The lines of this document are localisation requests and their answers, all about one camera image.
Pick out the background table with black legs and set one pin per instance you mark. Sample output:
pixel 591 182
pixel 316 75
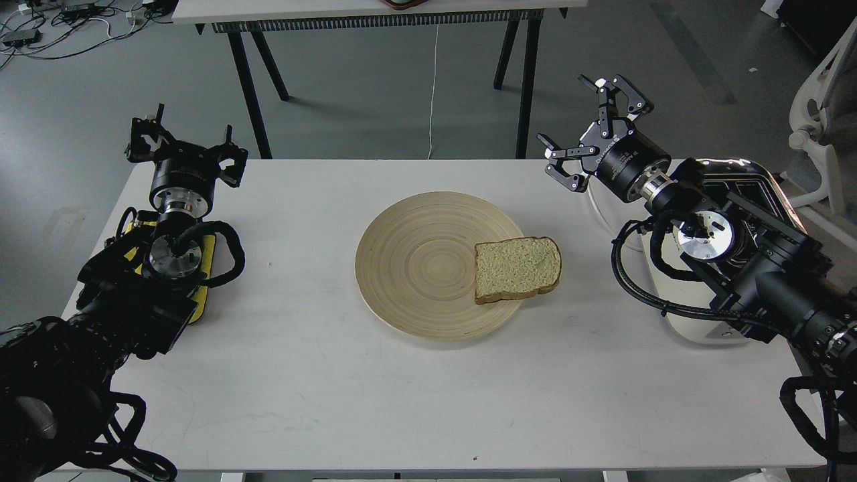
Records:
pixel 236 18

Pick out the brown object on background table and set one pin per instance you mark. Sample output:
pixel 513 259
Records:
pixel 402 4

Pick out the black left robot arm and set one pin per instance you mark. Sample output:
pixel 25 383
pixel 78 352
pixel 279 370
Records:
pixel 138 296

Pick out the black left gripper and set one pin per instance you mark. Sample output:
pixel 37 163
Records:
pixel 184 165

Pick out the round wooden plate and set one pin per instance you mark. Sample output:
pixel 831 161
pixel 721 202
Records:
pixel 415 265

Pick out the yellow object under left arm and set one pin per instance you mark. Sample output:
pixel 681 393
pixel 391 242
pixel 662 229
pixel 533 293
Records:
pixel 199 255

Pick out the slice of bread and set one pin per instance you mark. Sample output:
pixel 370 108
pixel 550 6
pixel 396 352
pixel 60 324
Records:
pixel 516 269

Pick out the white office chair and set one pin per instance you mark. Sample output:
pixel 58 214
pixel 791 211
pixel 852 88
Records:
pixel 822 122

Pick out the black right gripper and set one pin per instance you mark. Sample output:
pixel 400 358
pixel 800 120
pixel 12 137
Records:
pixel 612 148

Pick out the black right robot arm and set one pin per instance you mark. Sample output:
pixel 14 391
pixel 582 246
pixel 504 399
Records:
pixel 815 317

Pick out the white chrome toaster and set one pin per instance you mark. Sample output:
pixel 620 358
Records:
pixel 694 277

